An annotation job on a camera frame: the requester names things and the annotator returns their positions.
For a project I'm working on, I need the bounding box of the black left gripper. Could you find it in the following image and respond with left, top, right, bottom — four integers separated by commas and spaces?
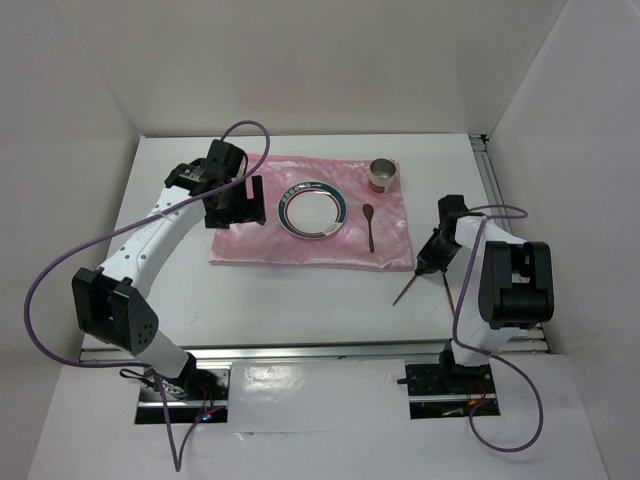
204, 175, 265, 230

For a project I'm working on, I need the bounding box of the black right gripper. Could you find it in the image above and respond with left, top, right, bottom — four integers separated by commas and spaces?
417, 228, 463, 275

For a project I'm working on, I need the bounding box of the copper knife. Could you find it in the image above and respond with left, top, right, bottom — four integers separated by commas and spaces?
441, 273, 455, 316

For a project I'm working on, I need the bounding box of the pink rose satin placemat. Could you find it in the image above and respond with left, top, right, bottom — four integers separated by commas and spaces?
209, 155, 413, 272

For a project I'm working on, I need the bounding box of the white plate green red rim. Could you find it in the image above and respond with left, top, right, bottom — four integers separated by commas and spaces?
277, 182, 348, 240

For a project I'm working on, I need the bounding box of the metal cup brown sleeve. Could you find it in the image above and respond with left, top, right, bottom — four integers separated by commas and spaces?
368, 158, 397, 194

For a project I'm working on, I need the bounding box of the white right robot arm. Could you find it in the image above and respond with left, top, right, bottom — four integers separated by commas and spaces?
414, 195, 554, 394

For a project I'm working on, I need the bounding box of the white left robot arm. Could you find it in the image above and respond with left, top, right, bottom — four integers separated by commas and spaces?
72, 140, 266, 399

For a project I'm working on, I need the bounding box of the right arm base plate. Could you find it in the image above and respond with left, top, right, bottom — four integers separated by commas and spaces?
397, 364, 500, 420

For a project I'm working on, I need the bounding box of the aluminium side rail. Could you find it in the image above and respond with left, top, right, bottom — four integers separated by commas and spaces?
469, 132, 546, 346

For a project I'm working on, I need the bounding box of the aluminium front rail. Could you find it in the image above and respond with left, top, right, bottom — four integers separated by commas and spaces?
79, 330, 550, 363

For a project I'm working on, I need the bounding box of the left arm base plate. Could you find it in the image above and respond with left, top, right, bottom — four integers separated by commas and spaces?
130, 365, 231, 425

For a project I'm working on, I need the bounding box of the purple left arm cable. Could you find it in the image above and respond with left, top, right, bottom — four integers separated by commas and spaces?
23, 119, 272, 473

